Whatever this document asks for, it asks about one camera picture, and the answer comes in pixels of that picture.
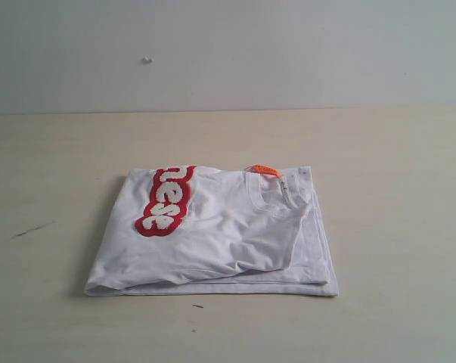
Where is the white t-shirt red lettering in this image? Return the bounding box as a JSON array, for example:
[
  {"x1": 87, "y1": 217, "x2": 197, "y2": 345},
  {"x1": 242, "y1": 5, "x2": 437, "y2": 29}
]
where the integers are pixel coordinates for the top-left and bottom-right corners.
[{"x1": 85, "y1": 166, "x2": 339, "y2": 297}]

